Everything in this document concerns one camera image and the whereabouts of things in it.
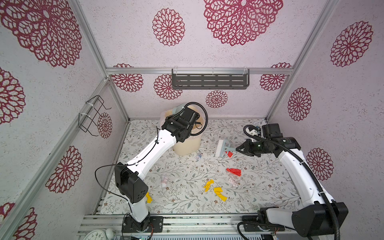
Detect dark metal wall shelf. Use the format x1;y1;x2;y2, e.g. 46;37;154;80
171;69;250;90

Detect black wire wall rack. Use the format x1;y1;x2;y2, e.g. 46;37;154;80
78;95;113;139

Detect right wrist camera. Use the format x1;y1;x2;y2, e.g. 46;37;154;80
247;126;262;137

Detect pink paper scrap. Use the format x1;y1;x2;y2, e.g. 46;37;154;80
229;178;239;189
161;177;169;188

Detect beige trash bin with liner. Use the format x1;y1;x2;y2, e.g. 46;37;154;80
159;105;206;156

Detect red paper scrap upper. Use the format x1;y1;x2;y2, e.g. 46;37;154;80
226;151;233;158

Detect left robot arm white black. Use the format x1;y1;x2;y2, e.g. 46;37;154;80
110;102;209;232

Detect teal hand brush white bristles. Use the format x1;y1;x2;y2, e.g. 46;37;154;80
215;140;236;158

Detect pink paper scrap left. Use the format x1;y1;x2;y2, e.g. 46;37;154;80
161;177;169;188

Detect pink paper scrap right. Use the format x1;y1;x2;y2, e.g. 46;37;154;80
229;178;239;189

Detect white dial gauge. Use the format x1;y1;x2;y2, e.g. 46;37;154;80
83;230;107;240

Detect yellow paper scrap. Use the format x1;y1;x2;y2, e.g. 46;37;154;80
204;180;214;192
146;193;153;204
214;187;228;202

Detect red paper scrap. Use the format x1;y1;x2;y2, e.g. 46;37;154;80
226;151;233;158
226;168;242;177

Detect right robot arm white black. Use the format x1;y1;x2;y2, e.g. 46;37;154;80
236;124;349;240

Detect red paper scrap lower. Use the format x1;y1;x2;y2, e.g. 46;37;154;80
226;168;242;177

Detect teal plastic dustpan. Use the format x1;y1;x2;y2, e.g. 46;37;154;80
173;103;187;115

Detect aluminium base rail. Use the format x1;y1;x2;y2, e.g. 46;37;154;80
76;212;331;236

